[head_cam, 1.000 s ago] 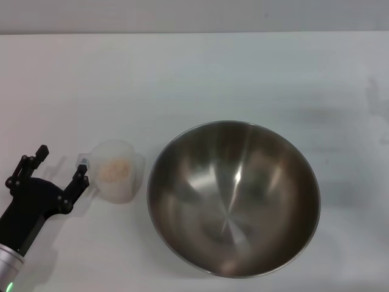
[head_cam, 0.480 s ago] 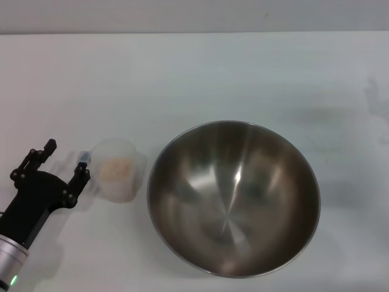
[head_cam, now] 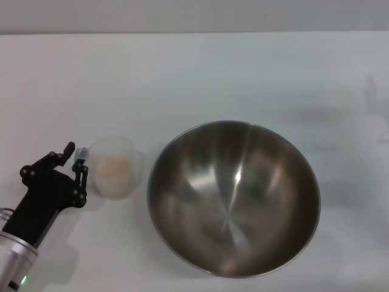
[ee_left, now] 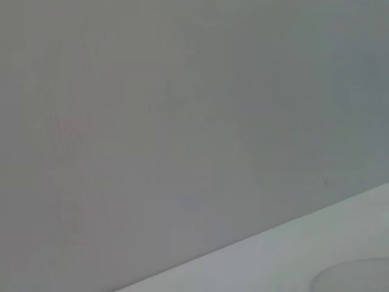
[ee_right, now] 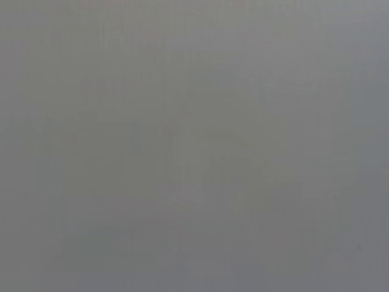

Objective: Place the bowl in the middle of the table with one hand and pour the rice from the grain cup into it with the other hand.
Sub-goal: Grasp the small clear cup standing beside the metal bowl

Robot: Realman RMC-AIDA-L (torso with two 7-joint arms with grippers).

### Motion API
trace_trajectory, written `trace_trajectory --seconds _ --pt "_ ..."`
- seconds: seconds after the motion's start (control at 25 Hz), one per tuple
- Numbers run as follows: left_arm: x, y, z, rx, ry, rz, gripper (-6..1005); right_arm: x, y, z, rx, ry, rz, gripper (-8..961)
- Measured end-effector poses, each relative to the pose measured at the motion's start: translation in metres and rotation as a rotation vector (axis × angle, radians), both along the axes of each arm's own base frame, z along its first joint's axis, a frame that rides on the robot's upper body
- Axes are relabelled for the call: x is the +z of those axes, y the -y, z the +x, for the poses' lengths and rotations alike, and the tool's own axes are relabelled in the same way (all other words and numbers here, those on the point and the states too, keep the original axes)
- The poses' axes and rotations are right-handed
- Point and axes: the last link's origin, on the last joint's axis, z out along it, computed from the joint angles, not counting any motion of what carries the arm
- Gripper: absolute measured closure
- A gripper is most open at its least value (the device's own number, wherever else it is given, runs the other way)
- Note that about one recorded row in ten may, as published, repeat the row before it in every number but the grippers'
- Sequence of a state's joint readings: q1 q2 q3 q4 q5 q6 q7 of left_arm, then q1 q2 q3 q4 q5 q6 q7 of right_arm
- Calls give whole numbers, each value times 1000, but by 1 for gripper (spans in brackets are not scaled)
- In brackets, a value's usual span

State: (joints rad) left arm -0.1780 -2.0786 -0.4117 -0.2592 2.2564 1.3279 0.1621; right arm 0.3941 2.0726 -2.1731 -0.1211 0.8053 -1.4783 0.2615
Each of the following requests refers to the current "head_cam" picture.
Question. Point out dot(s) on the stainless steel mixing bowl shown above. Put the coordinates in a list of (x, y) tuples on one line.
[(231, 207)]

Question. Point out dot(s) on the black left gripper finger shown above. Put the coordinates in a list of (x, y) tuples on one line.
[(82, 179), (51, 159)]

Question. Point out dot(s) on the white rice grains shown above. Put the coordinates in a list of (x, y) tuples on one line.
[(114, 167)]

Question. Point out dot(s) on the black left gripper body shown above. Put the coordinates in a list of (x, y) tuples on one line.
[(42, 203)]

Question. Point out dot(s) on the clear plastic measuring cup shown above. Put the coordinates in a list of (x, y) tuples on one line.
[(133, 179)]

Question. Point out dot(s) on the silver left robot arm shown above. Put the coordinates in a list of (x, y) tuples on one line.
[(15, 261)]

